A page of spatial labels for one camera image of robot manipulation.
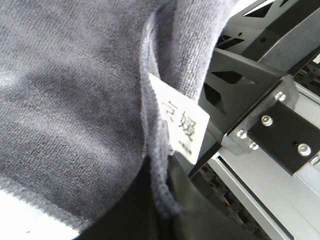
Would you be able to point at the left gripper black wrist-view finger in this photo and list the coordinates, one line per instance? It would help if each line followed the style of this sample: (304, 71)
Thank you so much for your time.
(235, 91)

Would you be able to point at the grey-blue terry towel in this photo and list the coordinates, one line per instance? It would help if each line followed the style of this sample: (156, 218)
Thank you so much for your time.
(78, 115)

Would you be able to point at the white towel care label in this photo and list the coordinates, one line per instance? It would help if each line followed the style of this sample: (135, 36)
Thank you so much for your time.
(186, 120)

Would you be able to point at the black table cloth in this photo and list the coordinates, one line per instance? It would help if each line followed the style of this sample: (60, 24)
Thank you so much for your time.
(135, 216)

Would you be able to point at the aluminium frame with bracket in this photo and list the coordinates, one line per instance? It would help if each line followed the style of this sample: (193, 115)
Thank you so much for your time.
(275, 189)

